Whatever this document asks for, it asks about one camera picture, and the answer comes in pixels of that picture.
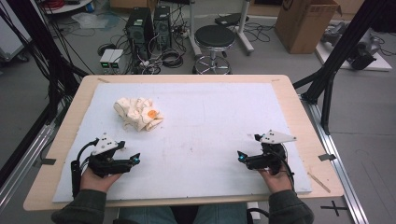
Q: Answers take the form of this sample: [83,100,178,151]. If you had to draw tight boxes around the person's blue jeans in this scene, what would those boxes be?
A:
[118,203,248,224]

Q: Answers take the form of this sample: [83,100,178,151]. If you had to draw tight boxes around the person's left hand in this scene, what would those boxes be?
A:
[79,168,123,194]

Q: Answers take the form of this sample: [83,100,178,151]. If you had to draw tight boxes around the person's right hand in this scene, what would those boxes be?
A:
[259,165,294,195]

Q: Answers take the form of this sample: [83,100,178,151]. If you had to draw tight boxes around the narrow black computer tower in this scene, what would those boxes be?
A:
[152,5,173,52]

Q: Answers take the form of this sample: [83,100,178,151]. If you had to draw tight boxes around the white floor board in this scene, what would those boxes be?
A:
[316,40,393,73]

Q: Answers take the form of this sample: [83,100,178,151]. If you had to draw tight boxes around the small black cable coil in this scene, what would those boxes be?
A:
[97,43,117,57]

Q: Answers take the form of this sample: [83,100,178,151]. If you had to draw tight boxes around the thin wooden stick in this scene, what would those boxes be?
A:
[307,172,332,194]

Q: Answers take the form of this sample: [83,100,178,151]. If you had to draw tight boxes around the grey and black robot parts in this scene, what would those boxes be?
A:
[320,21,387,71]

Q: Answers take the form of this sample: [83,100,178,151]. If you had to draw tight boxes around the black tape cross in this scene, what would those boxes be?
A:
[320,200,348,217]

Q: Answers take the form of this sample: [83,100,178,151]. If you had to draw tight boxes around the brown cardboard box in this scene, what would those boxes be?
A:
[275,0,343,55]

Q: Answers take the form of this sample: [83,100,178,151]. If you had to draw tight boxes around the large black cable coil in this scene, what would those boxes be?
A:
[161,49,185,69]

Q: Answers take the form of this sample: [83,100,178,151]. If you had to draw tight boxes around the black round stool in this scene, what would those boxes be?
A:
[192,24,236,76]

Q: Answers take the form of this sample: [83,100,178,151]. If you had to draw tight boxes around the aluminium rail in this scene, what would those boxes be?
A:
[300,92,371,224]
[0,122,58,207]

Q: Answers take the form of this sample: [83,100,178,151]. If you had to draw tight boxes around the white metal stand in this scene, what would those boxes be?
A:
[186,0,256,60]

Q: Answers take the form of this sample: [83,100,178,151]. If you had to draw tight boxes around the cream printed cloth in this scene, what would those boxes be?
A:
[112,96,164,133]

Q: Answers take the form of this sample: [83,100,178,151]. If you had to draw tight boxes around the white power supply box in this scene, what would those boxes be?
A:
[99,49,115,70]
[109,49,125,70]

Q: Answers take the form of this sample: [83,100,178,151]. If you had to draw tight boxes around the black frame stand with cables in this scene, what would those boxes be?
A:
[0,0,90,188]

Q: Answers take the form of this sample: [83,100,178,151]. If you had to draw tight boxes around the white round table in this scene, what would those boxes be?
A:
[41,0,94,16]

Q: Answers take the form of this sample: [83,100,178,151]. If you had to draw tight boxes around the black flat case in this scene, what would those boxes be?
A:
[214,12,250,27]

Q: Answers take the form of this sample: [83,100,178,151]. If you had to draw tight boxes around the white power strip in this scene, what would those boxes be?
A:
[247,202,262,222]

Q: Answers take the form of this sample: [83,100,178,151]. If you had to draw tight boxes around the clear plastic sheet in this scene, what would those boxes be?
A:
[71,12,120,31]

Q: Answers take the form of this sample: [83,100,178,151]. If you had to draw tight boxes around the loose black floor cables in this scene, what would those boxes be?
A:
[245,21,276,44]

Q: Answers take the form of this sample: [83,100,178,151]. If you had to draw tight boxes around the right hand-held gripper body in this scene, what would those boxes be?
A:
[246,130,297,175]

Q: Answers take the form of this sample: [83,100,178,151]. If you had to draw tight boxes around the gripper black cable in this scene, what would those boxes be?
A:
[274,144,296,191]
[70,138,99,199]

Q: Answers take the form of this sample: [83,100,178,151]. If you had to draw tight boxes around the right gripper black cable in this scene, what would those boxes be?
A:
[274,144,296,191]

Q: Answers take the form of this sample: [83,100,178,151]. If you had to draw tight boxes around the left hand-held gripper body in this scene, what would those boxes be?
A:
[88,133,132,178]

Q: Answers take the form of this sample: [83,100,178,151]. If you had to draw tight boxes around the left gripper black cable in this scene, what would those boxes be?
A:
[70,138,99,199]

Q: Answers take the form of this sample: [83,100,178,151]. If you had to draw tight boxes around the wide black computer tower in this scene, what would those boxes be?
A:
[125,7,154,61]

